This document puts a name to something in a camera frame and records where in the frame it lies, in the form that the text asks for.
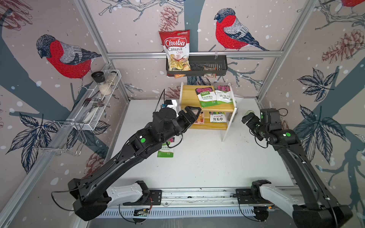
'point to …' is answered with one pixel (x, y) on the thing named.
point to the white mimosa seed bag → (224, 95)
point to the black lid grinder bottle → (105, 88)
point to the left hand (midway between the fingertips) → (201, 111)
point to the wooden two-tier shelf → (188, 97)
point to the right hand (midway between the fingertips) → (246, 120)
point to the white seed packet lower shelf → (217, 117)
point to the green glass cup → (248, 112)
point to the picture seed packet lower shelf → (200, 119)
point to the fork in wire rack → (88, 99)
